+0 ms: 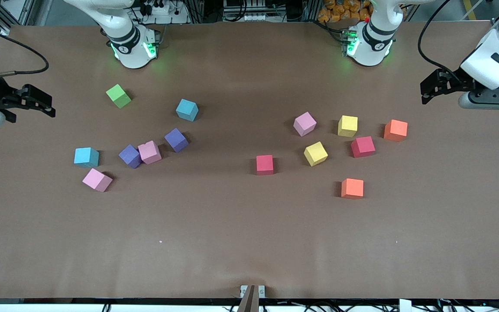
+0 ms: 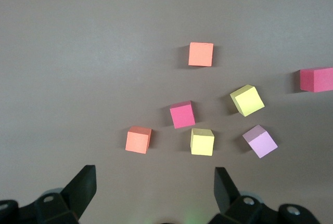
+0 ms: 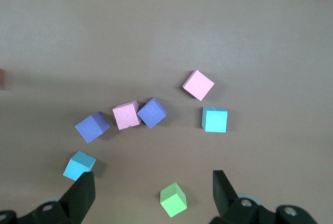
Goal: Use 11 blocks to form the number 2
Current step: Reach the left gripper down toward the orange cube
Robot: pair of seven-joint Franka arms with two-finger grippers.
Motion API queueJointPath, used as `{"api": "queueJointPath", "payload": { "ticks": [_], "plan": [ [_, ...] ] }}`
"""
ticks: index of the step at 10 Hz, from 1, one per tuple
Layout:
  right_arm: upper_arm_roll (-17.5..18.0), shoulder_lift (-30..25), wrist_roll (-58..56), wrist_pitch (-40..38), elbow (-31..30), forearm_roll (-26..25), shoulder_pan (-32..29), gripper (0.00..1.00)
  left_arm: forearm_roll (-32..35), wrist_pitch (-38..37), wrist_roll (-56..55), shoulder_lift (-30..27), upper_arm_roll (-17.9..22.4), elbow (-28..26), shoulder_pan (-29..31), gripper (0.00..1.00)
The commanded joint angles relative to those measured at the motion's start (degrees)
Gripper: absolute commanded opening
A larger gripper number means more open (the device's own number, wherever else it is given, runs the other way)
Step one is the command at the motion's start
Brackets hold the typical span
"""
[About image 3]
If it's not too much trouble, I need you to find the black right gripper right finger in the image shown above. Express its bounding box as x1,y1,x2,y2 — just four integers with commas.
210,169,317,224

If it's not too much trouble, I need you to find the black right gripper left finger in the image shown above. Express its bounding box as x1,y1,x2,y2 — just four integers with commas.
0,171,96,224

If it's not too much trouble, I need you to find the light blue foam cube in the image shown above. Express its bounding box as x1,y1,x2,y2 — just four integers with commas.
201,106,228,133
62,150,97,182

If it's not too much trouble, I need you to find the purple foam cube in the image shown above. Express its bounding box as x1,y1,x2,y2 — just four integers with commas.
136,97,167,129
74,111,110,144

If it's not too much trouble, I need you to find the green foam cube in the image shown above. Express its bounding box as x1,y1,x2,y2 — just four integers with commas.
159,181,187,218

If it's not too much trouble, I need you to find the dented pink foam cube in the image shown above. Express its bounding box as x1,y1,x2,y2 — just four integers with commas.
112,100,142,131

